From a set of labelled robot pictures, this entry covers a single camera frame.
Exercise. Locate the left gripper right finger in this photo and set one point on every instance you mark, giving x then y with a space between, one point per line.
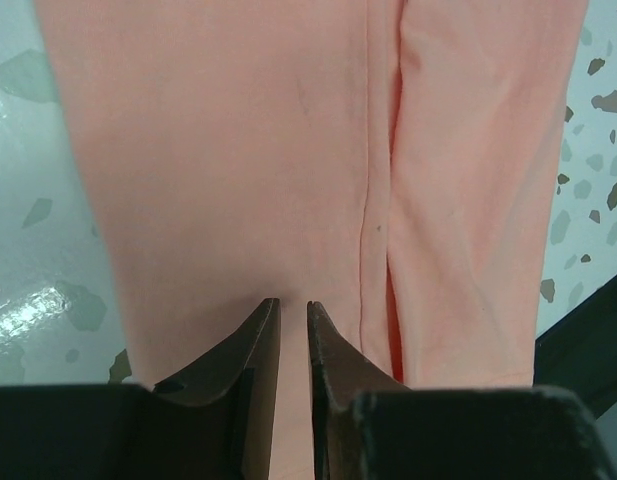
345 385

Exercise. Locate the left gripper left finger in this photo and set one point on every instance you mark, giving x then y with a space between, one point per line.
225 403

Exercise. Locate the salmon pink t shirt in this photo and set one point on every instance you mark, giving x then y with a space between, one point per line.
393 160

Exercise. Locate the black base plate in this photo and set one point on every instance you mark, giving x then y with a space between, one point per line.
579 352

